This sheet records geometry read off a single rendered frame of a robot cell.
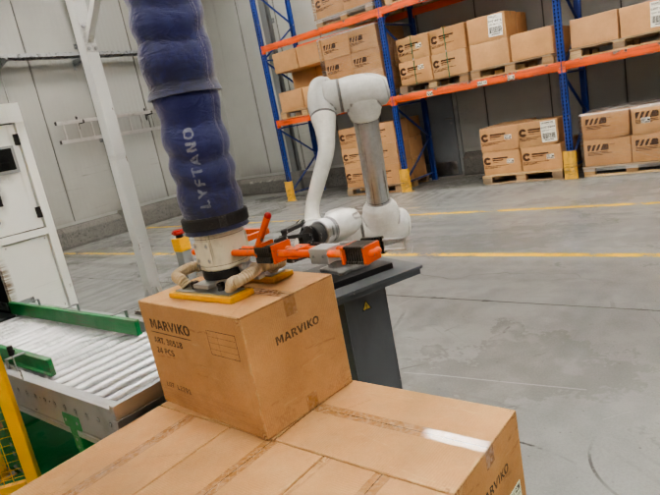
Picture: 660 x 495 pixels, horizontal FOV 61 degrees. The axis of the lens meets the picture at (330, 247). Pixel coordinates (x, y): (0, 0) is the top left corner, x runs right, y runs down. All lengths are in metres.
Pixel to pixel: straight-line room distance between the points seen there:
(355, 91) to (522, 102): 8.10
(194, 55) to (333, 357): 1.06
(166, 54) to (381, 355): 1.57
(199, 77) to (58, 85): 10.38
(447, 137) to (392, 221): 8.36
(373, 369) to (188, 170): 1.30
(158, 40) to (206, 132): 0.30
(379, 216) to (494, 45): 6.73
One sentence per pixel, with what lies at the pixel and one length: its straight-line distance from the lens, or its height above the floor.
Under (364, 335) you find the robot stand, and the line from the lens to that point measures 2.55.
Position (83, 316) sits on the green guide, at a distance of 3.52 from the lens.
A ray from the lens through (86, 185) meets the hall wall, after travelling 12.08.
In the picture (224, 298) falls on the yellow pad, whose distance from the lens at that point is 1.80.
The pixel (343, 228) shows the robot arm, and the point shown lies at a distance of 1.94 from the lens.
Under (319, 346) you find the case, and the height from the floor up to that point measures 0.73.
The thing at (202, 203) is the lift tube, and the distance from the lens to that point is 1.84.
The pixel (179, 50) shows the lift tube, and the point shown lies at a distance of 1.84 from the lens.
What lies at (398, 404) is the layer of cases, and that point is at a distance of 1.84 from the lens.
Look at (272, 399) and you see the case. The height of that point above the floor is 0.66.
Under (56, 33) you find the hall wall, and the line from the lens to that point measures 12.45.
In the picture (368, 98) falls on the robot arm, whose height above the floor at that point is 1.49.
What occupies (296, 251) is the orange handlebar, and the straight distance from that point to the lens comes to 1.67.
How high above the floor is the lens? 1.44
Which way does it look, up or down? 13 degrees down
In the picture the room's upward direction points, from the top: 11 degrees counter-clockwise
